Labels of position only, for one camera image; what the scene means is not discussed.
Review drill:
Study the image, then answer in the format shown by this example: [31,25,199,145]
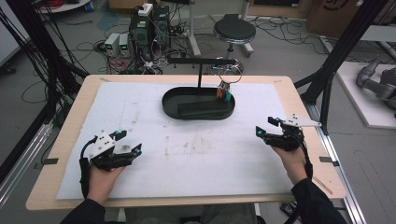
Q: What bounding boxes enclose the white desk leg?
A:
[186,0,203,58]
[240,0,255,59]

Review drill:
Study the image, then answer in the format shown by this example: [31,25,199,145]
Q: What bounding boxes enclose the person's right hand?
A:
[271,146,309,187]

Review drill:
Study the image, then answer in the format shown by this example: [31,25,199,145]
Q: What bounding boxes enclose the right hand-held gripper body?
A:
[263,113,323,153]

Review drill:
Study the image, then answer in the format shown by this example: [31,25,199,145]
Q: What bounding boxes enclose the person's left hand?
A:
[86,165,126,206]

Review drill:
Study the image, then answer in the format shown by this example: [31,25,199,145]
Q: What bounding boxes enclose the white table mat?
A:
[55,81,296,201]

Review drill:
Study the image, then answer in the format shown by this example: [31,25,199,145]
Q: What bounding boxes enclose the cardboard box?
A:
[305,0,396,40]

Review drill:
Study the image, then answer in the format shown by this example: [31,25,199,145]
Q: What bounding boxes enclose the round white table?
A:
[36,0,92,14]

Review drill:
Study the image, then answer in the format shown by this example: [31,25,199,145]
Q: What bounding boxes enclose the black computer tower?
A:
[128,7,154,62]
[151,5,171,51]

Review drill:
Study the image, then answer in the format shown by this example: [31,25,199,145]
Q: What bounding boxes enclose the right hand-held gripper black cable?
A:
[298,135,314,180]

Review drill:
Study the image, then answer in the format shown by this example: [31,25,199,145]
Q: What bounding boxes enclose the black oval tray with hanger stand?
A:
[162,57,237,121]

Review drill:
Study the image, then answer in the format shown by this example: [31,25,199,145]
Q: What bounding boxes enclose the grey bench power supply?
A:
[119,33,132,58]
[104,32,121,57]

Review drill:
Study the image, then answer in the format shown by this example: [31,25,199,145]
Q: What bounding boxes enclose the white power adapter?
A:
[137,3,154,18]

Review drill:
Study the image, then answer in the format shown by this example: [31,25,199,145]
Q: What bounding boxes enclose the aluminium rail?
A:
[0,120,54,207]
[305,102,368,224]

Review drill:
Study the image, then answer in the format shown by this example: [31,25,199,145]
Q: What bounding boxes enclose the black floor cables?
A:
[250,16,331,57]

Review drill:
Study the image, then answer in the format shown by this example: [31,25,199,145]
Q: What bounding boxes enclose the black frame post with cables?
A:
[4,0,90,104]

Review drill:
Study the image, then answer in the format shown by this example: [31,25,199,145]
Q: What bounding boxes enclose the person's legs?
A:
[124,203,260,224]

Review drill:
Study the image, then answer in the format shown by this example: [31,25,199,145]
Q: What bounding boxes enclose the key ring with coloured tags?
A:
[215,58,244,104]

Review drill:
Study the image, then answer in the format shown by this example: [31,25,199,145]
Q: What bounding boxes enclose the hand-held gripper black cable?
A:
[298,135,314,180]
[78,134,95,200]

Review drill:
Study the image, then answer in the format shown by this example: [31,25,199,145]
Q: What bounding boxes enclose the left hand-held gripper black cable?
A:
[78,134,95,200]

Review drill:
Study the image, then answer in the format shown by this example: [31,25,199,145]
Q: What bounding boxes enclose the black round stool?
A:
[212,13,257,76]

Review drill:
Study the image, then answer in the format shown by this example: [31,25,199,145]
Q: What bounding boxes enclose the black rectangular case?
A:
[177,98,233,119]

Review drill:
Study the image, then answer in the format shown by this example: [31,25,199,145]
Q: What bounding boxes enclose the wooden table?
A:
[25,74,347,212]

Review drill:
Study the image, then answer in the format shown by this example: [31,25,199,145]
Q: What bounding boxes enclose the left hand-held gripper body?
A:
[89,130,138,173]

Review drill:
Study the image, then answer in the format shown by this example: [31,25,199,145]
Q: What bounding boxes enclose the black device on floor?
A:
[279,201,302,219]

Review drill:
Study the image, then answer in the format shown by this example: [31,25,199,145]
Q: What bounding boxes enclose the white platform board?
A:
[335,61,396,130]

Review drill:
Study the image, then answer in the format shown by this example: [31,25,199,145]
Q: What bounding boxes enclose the grey desk top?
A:
[360,24,396,43]

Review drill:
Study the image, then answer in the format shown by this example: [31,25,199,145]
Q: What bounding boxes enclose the black frame strut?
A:
[293,0,391,135]

